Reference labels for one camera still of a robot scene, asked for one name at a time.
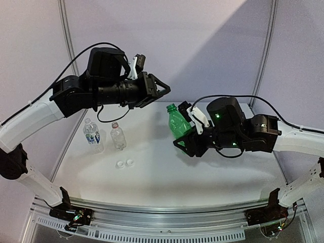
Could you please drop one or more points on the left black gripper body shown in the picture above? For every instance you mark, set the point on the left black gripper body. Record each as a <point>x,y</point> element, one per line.
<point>146,90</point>

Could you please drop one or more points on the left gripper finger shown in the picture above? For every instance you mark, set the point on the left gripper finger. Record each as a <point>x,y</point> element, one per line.
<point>157,94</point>
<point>159,85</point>

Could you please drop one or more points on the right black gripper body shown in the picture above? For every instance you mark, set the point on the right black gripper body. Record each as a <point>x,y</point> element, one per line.
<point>200,149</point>

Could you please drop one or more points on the green plastic bottle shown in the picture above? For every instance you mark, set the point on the green plastic bottle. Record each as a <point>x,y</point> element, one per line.
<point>177,123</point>

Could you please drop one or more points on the crushed clear bottle red label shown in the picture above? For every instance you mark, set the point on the crushed clear bottle red label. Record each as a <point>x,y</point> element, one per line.
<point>118,136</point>

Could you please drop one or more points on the white bottle cap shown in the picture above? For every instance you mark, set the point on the white bottle cap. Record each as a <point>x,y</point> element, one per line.
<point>120,164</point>
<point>130,163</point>

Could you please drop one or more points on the clear labelled water bottle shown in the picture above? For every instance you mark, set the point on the clear labelled water bottle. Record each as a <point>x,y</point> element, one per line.
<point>92,135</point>

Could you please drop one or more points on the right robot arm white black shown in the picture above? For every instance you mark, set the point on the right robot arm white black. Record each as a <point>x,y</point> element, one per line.
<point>226,126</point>

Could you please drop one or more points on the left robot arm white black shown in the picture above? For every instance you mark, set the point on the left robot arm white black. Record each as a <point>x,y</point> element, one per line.
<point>110,78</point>

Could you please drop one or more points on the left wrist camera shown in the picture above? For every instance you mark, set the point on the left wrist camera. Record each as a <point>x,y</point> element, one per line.
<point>136,66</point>

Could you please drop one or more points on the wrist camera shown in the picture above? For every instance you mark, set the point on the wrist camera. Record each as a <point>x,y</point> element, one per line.
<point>192,113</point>
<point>136,66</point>

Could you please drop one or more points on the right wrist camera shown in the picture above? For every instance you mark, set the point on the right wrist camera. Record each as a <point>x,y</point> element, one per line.
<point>192,113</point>

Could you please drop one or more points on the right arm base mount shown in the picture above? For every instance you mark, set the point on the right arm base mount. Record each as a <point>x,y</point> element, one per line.
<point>272,219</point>

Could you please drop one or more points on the aluminium front rail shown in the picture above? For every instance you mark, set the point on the aluminium front rail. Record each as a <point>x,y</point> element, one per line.
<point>118,223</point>

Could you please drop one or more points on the left aluminium wall post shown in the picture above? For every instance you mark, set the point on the left aluminium wall post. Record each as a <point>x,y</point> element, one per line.
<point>66,30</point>

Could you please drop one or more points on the aluminium wall post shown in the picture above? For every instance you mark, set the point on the aluminium wall post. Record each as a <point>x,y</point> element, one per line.
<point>66,30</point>
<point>266,48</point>

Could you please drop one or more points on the right aluminium wall post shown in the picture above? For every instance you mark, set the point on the right aluminium wall post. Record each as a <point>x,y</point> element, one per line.
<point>266,48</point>

